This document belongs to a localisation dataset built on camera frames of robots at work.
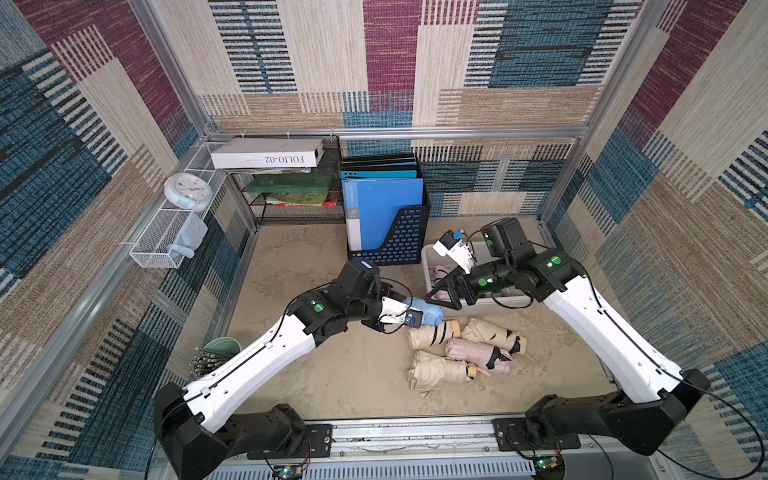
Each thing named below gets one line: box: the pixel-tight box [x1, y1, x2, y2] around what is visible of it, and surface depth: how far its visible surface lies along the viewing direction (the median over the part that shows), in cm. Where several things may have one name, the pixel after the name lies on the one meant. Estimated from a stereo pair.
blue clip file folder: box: [341, 178, 424, 252], surface depth 94 cm
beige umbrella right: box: [461, 317, 528, 355], surface depth 87 cm
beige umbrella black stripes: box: [406, 320, 461, 350], surface depth 89 cm
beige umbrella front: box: [407, 350, 478, 398], surface depth 81 cm
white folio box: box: [210, 138, 326, 169], surface depth 81 cm
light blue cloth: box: [169, 212, 208, 260], surface depth 70 cm
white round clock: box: [164, 172, 214, 212], surface depth 76 cm
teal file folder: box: [340, 170, 418, 180], surface depth 94 cm
